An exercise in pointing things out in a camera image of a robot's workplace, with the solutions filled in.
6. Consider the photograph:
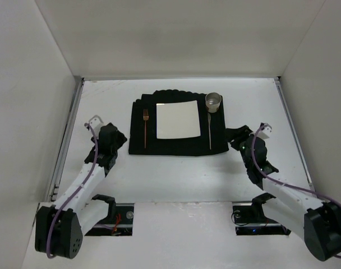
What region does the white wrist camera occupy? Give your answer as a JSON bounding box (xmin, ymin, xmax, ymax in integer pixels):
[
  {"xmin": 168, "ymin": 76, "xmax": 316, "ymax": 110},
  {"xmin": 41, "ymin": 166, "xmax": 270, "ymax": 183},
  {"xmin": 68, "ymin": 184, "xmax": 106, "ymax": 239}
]
[
  {"xmin": 257, "ymin": 123, "xmax": 273, "ymax": 140},
  {"xmin": 88, "ymin": 115, "xmax": 104, "ymax": 133}
]

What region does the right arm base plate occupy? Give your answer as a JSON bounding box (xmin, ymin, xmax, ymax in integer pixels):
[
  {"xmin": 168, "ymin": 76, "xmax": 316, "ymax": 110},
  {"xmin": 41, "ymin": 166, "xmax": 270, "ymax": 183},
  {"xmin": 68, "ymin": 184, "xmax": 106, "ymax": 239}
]
[{"xmin": 231, "ymin": 203, "xmax": 292, "ymax": 236}]

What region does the silver table knife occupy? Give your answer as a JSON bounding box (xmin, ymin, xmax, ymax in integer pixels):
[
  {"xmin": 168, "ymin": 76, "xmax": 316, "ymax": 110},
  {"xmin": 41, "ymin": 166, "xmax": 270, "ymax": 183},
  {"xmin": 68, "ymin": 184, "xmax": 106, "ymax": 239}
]
[{"xmin": 207, "ymin": 113, "xmax": 212, "ymax": 150}]

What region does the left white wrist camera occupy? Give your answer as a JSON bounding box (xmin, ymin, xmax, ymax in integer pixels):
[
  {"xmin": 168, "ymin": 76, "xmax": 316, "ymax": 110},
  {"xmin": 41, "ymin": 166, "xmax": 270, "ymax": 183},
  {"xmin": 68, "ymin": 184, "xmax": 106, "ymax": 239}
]
[{"xmin": 88, "ymin": 115, "xmax": 104, "ymax": 133}]

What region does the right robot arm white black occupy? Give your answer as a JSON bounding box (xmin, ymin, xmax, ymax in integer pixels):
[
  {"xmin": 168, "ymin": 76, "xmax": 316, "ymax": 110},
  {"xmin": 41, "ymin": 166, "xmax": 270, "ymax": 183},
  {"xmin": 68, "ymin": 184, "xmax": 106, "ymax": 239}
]
[{"xmin": 225, "ymin": 123, "xmax": 341, "ymax": 261}]

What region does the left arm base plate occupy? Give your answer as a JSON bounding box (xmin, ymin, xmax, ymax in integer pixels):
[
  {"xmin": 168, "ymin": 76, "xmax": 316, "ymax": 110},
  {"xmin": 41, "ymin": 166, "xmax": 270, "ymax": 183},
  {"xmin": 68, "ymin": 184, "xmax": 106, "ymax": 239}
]
[{"xmin": 86, "ymin": 203, "xmax": 135, "ymax": 236}]

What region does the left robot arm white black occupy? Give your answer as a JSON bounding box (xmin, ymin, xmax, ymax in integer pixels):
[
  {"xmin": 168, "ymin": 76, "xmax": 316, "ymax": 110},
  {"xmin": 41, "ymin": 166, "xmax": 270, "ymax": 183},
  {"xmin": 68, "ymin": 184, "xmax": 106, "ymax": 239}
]
[{"xmin": 35, "ymin": 119, "xmax": 127, "ymax": 259}]

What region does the square white plate black rim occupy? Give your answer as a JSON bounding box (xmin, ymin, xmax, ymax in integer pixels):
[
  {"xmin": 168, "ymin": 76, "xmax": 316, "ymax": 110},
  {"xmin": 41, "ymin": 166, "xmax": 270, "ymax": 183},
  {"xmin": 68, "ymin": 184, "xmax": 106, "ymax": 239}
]
[{"xmin": 156, "ymin": 100, "xmax": 201, "ymax": 140}]

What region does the black cloth placemat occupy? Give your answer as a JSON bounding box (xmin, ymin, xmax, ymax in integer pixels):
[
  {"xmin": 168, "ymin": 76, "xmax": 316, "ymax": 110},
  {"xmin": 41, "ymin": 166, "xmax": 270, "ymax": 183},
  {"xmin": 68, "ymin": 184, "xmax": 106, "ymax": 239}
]
[{"xmin": 128, "ymin": 89, "xmax": 229, "ymax": 156}]

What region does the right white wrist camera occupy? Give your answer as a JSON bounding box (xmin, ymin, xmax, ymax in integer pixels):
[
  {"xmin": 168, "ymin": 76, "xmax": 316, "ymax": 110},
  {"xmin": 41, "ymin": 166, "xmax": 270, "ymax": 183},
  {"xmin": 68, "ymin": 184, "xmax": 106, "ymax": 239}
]
[{"xmin": 257, "ymin": 123, "xmax": 273, "ymax": 140}]

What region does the copper fork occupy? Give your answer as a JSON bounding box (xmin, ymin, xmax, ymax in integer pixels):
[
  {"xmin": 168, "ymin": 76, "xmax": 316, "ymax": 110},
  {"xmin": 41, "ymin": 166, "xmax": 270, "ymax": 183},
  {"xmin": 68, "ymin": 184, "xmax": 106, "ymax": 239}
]
[{"xmin": 143, "ymin": 109, "xmax": 149, "ymax": 148}]

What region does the metal cup with paper sleeve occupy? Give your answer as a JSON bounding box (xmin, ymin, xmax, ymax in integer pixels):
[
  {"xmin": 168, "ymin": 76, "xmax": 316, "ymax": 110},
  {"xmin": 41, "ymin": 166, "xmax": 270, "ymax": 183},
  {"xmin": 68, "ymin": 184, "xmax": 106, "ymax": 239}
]
[{"xmin": 205, "ymin": 92, "xmax": 222, "ymax": 113}]

